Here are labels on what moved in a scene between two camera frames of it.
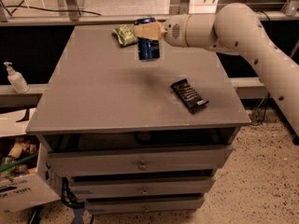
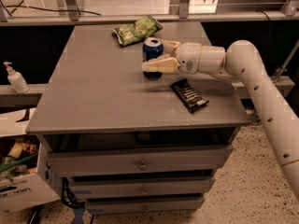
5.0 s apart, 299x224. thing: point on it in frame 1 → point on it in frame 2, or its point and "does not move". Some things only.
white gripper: (175, 30) → (188, 58)
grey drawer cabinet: (115, 132) does not move
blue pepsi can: (149, 49) → (152, 49)
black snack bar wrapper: (188, 95) does not move
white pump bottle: (17, 79) does not move
